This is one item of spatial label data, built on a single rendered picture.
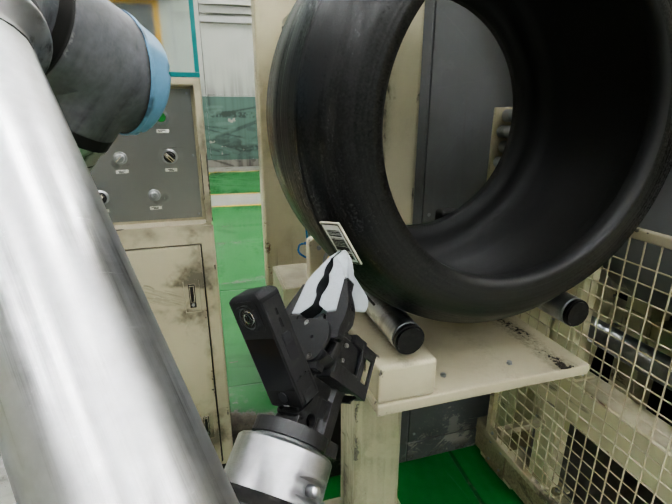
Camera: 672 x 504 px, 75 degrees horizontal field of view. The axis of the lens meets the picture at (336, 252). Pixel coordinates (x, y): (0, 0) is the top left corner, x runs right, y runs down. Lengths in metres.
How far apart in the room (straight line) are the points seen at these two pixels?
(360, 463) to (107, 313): 1.06
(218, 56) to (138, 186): 8.54
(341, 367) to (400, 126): 0.60
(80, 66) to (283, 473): 0.39
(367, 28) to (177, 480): 0.42
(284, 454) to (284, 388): 0.06
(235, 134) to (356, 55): 9.19
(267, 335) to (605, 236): 0.50
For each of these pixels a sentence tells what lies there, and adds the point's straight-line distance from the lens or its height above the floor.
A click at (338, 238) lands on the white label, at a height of 1.05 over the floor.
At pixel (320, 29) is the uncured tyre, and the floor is 1.28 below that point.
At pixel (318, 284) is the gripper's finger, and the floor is 1.02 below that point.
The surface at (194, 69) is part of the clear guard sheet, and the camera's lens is 1.24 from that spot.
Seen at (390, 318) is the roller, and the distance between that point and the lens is 0.63.
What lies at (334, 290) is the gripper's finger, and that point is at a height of 1.02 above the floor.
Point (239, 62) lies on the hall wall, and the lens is 9.75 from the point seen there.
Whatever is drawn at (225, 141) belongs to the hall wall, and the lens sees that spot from 9.66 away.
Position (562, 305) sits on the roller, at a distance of 0.76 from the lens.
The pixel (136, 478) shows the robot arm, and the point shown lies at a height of 1.05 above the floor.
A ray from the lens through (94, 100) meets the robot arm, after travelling 0.50.
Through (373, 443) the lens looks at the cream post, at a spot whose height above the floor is 0.39.
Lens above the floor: 1.20
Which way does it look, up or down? 18 degrees down
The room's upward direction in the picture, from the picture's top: straight up
